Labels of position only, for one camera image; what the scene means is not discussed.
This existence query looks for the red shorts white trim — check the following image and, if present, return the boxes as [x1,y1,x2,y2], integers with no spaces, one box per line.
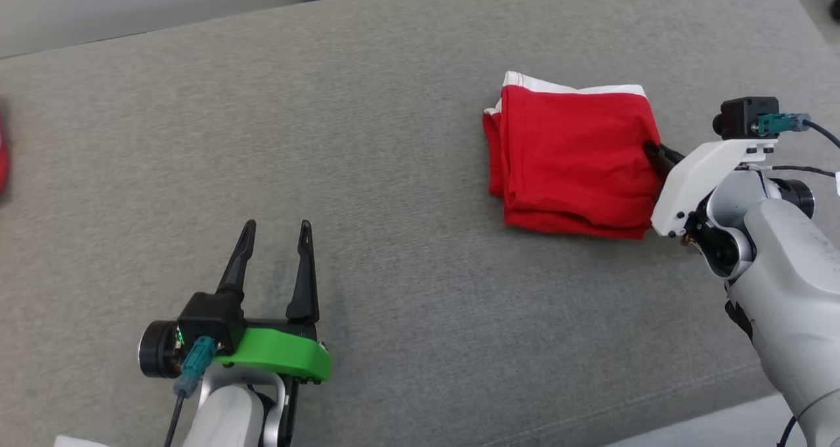
[482,71,663,241]

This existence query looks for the thin black right camera cable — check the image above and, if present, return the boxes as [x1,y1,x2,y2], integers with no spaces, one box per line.
[807,119,840,151]

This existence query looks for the teal right cable plug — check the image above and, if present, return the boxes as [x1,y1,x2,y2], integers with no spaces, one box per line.
[755,112,812,136]

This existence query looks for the teal cable plug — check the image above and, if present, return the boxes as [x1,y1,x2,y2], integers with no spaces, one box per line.
[755,112,812,136]
[173,335,217,398]

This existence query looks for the red basketball jersey white stripes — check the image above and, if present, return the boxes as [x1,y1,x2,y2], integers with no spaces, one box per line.
[0,116,11,195]

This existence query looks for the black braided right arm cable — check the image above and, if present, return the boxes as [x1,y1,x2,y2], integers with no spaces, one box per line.
[755,165,840,179]

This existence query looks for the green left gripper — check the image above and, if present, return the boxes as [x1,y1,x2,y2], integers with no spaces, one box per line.
[137,219,333,385]

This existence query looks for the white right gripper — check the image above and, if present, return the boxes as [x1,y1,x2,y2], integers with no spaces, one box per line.
[643,138,816,238]

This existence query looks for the teal left cable plug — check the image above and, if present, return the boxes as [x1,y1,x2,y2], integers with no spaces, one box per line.
[173,335,217,398]

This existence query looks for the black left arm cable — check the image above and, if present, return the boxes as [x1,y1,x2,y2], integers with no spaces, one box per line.
[163,394,186,447]

